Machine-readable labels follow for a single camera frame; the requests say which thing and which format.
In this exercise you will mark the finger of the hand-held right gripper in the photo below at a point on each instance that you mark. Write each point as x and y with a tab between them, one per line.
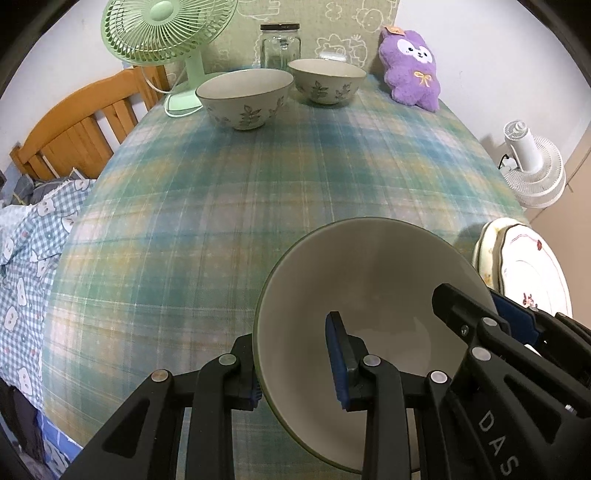
512	318
572	325

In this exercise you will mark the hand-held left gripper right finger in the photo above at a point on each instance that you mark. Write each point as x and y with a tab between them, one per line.
334	360

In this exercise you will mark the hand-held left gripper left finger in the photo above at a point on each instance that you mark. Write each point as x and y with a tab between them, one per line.
256	398

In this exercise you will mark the small red flower plate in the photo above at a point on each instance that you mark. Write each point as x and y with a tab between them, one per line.
531	272

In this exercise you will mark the scalloped yellow flower plate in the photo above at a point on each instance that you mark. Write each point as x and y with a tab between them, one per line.
478	258

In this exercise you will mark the floral ceramic bowl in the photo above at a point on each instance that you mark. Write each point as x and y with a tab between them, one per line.
328	87
244	92
369	286

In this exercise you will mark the beige door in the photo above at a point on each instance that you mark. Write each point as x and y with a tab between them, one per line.
577	221

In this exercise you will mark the white standing fan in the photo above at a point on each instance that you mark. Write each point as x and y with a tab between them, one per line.
540	175

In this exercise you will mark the blue printed bedsheet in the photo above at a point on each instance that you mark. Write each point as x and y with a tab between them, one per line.
57	443

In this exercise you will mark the dark cloth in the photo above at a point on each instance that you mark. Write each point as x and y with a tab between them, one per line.
25	424

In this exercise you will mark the purple plush bunny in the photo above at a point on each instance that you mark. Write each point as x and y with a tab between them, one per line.
411	74

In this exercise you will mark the blue checked printed blanket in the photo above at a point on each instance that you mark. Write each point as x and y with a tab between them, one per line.
27	258

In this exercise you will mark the grey plaid cloth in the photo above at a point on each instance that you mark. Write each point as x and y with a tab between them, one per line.
27	189

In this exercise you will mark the glass jar with dark lid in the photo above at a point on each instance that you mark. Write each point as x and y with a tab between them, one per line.
279	50

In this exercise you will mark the wooden bed headboard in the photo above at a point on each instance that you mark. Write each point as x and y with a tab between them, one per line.
69	124

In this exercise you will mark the green printed board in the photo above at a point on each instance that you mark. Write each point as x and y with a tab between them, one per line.
351	23

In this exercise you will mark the green desk fan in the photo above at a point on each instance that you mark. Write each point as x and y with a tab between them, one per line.
161	10

